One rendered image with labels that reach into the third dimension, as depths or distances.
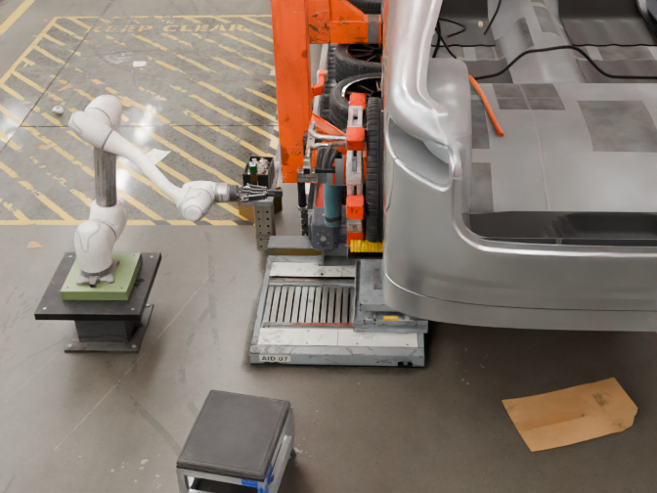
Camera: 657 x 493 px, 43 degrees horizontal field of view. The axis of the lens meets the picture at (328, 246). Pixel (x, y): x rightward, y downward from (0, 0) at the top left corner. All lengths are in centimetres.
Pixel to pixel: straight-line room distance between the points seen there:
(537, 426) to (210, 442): 144
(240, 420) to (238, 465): 22
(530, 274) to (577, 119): 129
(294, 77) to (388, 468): 187
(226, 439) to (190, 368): 88
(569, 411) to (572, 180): 103
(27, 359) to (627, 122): 304
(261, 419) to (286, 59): 173
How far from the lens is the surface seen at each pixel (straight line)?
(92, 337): 437
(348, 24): 612
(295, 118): 426
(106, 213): 419
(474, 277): 289
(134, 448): 385
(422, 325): 410
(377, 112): 368
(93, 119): 383
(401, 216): 286
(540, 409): 395
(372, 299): 410
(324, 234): 435
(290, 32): 409
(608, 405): 404
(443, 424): 384
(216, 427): 338
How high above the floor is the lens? 279
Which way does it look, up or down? 35 degrees down
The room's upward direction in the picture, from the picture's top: 2 degrees counter-clockwise
